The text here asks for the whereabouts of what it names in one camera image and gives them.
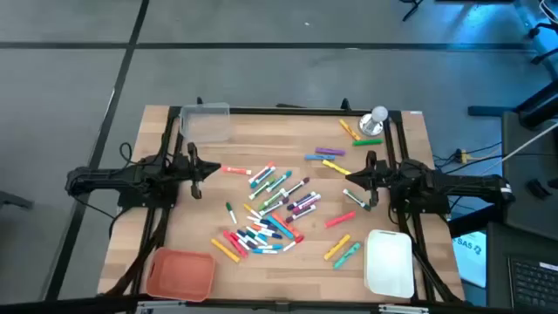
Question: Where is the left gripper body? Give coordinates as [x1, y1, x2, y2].
[172, 142, 205, 201]

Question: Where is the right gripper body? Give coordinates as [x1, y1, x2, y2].
[364, 150, 396, 209]

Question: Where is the yellow highlighter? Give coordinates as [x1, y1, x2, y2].
[210, 237, 242, 264]
[322, 159, 352, 176]
[323, 234, 352, 262]
[339, 119, 363, 142]

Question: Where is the clear plastic bin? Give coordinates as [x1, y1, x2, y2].
[179, 102, 231, 144]

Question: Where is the pink highlighter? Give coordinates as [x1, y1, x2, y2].
[323, 210, 357, 229]
[222, 229, 249, 259]

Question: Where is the red whiteboard marker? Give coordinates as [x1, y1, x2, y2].
[248, 160, 277, 185]

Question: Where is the teal whiteboard marker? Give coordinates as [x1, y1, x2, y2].
[249, 166, 277, 189]
[266, 169, 294, 194]

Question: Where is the yellow cap pen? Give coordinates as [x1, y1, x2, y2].
[242, 202, 263, 220]

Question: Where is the purple whiteboard marker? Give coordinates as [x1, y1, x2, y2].
[258, 196, 290, 217]
[284, 204, 317, 225]
[286, 191, 317, 212]
[282, 176, 311, 198]

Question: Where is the red cap pen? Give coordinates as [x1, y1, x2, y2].
[229, 232, 250, 251]
[282, 235, 305, 253]

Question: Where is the mint green highlighter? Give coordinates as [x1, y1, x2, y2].
[332, 242, 363, 270]

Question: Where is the purple cap pen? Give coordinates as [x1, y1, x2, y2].
[236, 229, 259, 250]

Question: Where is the teal green cap pen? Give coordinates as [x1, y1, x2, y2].
[245, 226, 269, 246]

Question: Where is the white translucent plastic bin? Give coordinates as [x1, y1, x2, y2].
[364, 229, 415, 300]

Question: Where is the teal blue highlighter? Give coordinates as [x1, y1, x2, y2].
[265, 215, 296, 241]

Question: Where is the light bulb on silver base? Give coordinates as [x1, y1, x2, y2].
[358, 105, 389, 137]

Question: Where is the terracotta plastic tray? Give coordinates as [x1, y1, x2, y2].
[146, 247, 216, 303]

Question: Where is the white box blue print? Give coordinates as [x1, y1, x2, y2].
[452, 230, 487, 289]

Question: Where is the dark grey side table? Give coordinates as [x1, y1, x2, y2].
[500, 111, 558, 241]

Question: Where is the small black desk item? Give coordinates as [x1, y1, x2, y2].
[525, 178, 554, 201]

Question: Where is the black chair base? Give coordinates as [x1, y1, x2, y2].
[399, 0, 425, 23]

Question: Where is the black stand base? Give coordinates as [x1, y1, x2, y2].
[468, 80, 558, 130]

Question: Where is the black chair leg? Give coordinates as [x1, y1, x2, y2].
[0, 190, 35, 211]

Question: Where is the black crossbar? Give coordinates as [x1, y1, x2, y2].
[0, 294, 558, 314]

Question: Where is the black laptop keyboard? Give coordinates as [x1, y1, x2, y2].
[507, 255, 558, 314]

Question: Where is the black office chair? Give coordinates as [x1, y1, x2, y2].
[526, 21, 558, 66]

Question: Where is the white cable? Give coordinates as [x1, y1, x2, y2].
[500, 121, 558, 162]

